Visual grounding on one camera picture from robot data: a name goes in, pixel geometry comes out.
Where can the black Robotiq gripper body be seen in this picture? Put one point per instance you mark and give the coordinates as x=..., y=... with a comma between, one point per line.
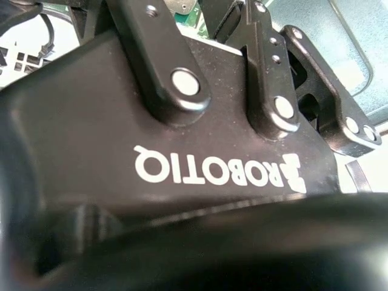
x=91, y=136

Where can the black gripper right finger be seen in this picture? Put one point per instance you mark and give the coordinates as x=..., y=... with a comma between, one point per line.
x=266, y=85

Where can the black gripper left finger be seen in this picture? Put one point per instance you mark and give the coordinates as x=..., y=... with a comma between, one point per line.
x=157, y=54

